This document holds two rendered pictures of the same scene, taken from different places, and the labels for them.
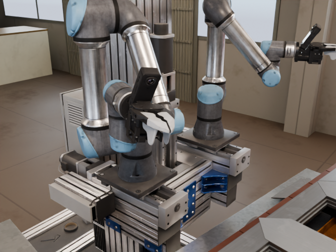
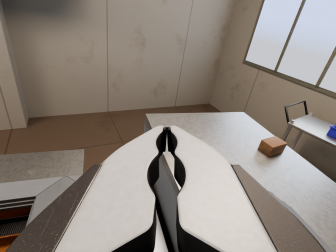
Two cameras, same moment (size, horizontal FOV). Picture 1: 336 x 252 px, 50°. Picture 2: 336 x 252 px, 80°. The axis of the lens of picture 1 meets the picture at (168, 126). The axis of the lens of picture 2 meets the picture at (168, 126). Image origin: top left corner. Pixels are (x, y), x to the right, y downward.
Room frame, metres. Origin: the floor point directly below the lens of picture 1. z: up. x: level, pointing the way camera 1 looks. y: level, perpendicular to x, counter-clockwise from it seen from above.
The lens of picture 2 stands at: (0.78, 0.04, 1.52)
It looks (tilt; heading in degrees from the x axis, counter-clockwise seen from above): 30 degrees down; 200
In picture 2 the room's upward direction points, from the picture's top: 9 degrees clockwise
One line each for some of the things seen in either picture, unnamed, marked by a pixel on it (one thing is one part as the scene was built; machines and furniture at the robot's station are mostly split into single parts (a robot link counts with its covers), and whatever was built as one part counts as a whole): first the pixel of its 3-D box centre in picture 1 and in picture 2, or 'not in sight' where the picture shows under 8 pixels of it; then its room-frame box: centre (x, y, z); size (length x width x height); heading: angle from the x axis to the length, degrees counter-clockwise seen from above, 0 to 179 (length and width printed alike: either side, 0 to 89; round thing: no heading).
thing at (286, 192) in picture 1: (301, 191); not in sight; (1.65, -0.70, 0.70); 0.39 x 0.12 x 0.04; 132
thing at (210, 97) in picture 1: (210, 100); not in sight; (1.63, -0.20, 1.20); 0.13 x 0.12 x 0.14; 166
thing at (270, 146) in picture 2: not in sight; (272, 146); (-0.08, 0.21, 1.07); 0.10 x 0.06 x 0.05; 144
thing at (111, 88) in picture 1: (120, 97); not in sight; (0.95, 0.13, 1.43); 0.11 x 0.08 x 0.09; 25
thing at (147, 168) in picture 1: (136, 161); not in sight; (1.24, 0.12, 1.09); 0.15 x 0.15 x 0.10
